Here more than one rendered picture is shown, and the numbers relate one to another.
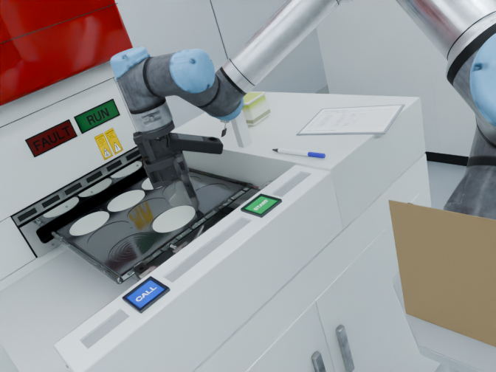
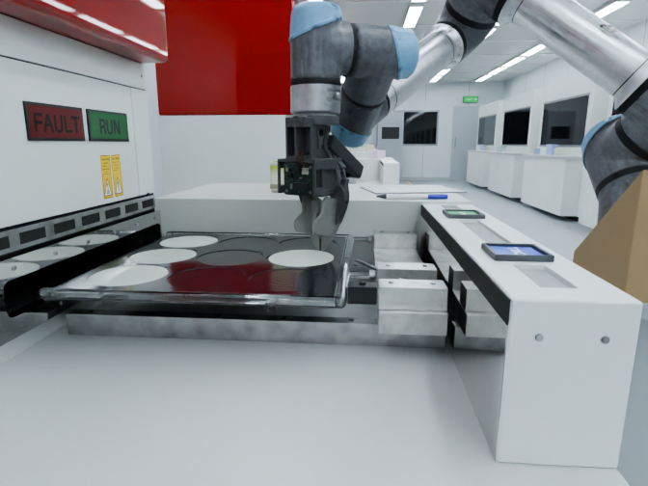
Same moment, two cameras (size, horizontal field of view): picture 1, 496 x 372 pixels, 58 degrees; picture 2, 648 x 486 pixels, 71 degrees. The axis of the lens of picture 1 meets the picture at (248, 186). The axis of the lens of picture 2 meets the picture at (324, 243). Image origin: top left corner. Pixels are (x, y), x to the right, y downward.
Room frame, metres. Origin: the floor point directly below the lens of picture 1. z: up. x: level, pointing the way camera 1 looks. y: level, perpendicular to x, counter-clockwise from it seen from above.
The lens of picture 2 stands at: (0.41, 0.67, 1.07)
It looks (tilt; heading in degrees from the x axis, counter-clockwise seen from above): 12 degrees down; 311
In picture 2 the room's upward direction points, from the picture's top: straight up
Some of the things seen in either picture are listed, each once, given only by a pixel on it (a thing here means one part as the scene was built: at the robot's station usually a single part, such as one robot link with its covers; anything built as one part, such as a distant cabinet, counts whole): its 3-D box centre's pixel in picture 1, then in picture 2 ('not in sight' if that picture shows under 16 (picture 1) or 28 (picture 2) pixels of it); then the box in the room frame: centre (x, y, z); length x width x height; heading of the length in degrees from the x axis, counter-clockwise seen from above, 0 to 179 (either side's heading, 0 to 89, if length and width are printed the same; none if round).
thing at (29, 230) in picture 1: (104, 197); (96, 259); (1.14, 0.38, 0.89); 0.44 x 0.02 x 0.10; 126
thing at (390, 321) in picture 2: not in sight; (400, 279); (0.77, 0.08, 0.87); 0.36 x 0.08 x 0.03; 126
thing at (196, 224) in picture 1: (191, 228); (346, 261); (0.83, 0.14, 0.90); 0.38 x 0.01 x 0.01; 126
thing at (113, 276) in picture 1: (81, 254); (188, 297); (0.87, 0.39, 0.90); 0.37 x 0.01 x 0.01; 36
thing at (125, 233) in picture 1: (147, 209); (230, 258); (0.97, 0.25, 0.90); 0.34 x 0.34 x 0.01; 36
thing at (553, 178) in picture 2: not in sight; (579, 148); (2.09, -7.20, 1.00); 1.80 x 1.08 x 2.00; 126
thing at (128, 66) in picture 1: (139, 79); (317, 46); (0.89, 0.14, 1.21); 0.09 x 0.08 x 0.11; 58
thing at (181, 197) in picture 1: (182, 198); (322, 226); (0.87, 0.14, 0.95); 0.06 x 0.03 x 0.09; 95
